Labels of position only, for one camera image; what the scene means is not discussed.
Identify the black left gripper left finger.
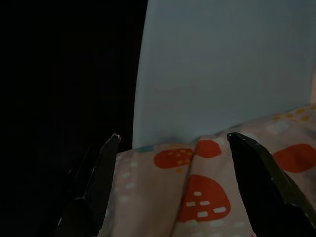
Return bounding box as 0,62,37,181
53,132,121,237

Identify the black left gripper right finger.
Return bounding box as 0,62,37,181
226,132,316,237

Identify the pink mushroom print fabric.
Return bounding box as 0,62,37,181
97,102,316,237

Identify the pale blue panel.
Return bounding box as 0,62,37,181
132,0,316,150

